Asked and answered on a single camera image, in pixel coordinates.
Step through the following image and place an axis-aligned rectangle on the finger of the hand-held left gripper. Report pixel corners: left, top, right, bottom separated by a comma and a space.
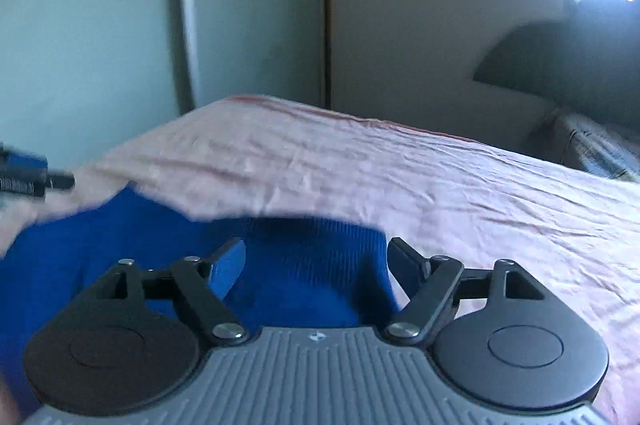
0, 143, 76, 202

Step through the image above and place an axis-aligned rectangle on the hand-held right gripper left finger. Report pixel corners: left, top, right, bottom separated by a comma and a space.
106, 237, 249, 347

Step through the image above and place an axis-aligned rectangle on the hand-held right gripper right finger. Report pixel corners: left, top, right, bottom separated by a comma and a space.
384, 237, 542, 347

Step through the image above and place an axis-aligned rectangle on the blue knit sweater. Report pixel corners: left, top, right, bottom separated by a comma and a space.
0, 185, 402, 425

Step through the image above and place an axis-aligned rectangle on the bed with pink bedspread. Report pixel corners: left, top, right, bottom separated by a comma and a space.
0, 94, 640, 425

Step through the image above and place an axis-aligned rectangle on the sliding door wardrobe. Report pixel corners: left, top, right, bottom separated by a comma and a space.
0, 0, 332, 168

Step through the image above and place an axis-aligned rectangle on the patterned pillow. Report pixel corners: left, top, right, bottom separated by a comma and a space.
527, 109, 640, 184

